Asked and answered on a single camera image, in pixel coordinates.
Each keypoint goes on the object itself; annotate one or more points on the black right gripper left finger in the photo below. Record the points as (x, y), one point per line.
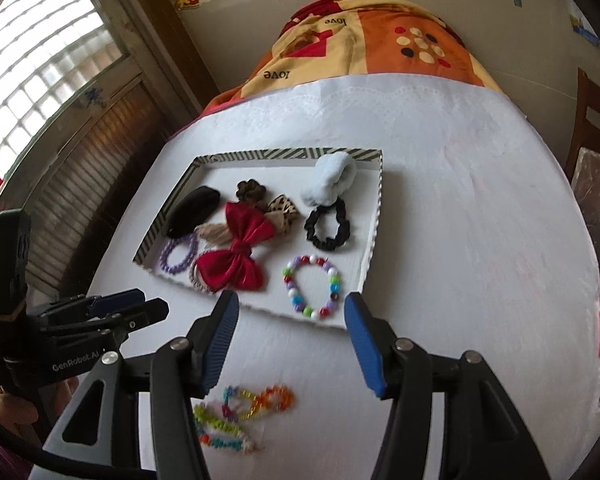
(190, 366)

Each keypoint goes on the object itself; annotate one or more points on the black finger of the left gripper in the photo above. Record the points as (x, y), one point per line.
(137, 317)

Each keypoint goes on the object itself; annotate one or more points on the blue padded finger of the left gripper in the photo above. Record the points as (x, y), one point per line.
(114, 303)

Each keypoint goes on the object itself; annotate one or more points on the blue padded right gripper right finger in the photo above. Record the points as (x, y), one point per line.
(392, 366)

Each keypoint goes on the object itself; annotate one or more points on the red bow hair clip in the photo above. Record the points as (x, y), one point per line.
(231, 267)

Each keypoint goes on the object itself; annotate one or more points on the black oval hair clip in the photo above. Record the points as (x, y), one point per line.
(192, 211)

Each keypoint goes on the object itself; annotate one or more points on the brown leopard bow scrunchie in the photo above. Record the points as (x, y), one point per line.
(249, 215)

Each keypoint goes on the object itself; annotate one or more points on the fluffy light blue scrunchie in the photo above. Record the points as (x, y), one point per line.
(332, 175)

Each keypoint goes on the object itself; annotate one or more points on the person's hand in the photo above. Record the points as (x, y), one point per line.
(18, 416)

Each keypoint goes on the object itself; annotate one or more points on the black scrunchie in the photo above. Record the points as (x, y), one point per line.
(328, 228)

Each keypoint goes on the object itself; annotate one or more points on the striped shallow cardboard tray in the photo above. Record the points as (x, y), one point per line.
(292, 230)

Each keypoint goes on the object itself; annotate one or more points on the brown louvered wooden door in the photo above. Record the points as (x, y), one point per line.
(78, 205)

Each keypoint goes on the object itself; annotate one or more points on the white table cloth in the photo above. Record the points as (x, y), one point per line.
(481, 246)

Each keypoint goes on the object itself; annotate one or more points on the window with glass blocks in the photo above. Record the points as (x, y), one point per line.
(49, 50)

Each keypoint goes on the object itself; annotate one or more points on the wooden chair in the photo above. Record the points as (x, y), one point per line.
(583, 161)

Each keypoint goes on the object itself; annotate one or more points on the orange patterned blanket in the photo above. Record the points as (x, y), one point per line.
(334, 38)

